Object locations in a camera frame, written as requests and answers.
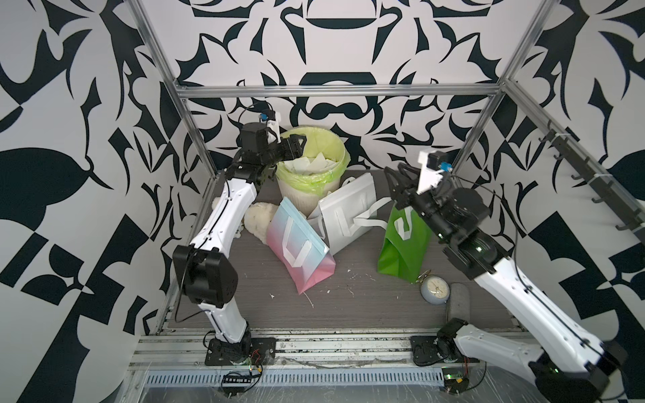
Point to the small round alarm clock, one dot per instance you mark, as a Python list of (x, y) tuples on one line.
[(434, 289)]

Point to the wall hook rail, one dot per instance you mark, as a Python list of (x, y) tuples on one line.
[(587, 170)]

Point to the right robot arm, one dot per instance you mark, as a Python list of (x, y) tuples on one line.
[(566, 363)]

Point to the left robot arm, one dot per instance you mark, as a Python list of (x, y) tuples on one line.
[(204, 273)]

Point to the white paper bag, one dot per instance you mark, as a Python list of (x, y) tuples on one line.
[(346, 214)]

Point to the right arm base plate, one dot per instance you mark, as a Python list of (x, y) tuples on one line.
[(431, 350)]

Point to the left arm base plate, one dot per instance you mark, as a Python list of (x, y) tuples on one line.
[(252, 351)]

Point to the aluminium frame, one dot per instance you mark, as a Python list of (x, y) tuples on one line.
[(477, 78)]

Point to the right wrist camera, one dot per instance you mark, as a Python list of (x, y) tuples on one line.
[(434, 164)]

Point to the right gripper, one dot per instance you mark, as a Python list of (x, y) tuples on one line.
[(407, 192)]

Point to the pink and blue paper bag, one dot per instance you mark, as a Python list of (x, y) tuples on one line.
[(295, 243)]

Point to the cream plush toy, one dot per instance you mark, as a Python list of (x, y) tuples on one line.
[(256, 220)]

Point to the grey sponge block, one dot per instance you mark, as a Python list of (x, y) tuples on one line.
[(458, 305)]

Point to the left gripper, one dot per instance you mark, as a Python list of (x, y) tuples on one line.
[(288, 149)]

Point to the green paper bag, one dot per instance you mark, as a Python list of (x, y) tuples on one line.
[(405, 245)]

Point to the white bin with green liner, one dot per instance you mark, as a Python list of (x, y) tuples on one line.
[(311, 177)]

